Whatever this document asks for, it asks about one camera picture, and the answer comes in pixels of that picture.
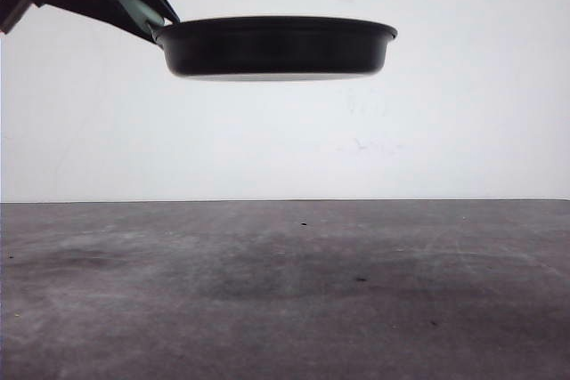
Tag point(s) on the black frying pan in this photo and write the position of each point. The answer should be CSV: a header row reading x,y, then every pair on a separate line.
x,y
265,48

